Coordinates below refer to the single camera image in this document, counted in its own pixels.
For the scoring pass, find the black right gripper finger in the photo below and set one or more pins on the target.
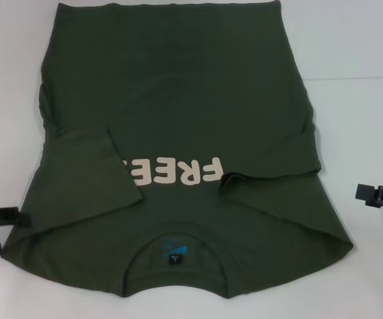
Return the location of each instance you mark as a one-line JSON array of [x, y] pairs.
[[366, 192]]

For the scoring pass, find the dark green FREE print t-shirt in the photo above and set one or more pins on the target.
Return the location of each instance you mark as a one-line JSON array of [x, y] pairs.
[[178, 99]]

